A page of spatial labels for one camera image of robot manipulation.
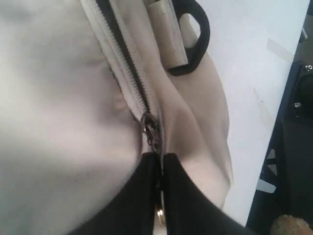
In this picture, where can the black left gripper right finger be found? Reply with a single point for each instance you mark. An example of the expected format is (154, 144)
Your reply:
(187, 210)

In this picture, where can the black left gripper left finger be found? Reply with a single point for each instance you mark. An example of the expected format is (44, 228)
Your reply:
(132, 210)

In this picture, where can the cream satin duffel bag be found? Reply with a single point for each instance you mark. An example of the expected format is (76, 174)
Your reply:
(76, 77)

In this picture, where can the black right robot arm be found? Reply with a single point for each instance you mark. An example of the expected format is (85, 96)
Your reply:
(288, 166)

